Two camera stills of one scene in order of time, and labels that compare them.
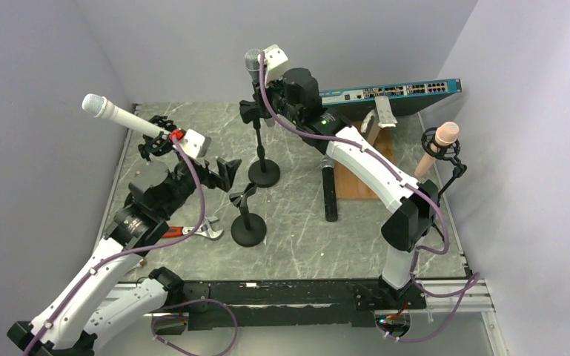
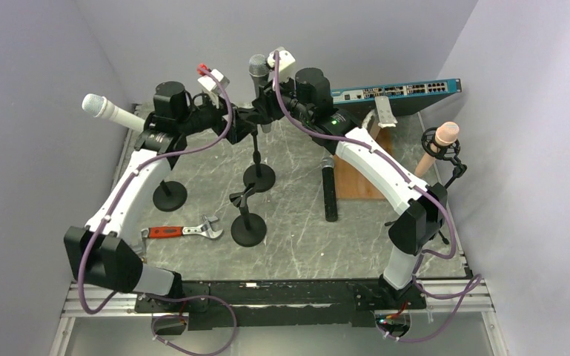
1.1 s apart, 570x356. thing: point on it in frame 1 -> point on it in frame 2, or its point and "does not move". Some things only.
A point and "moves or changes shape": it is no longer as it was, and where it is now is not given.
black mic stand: x=247 y=229 does not move
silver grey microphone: x=252 y=58 moves or changes shape
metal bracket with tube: x=380 y=117 does not move
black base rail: x=282 y=304 does not move
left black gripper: x=226 y=168 -> x=239 y=128
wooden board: x=350 y=187 does not move
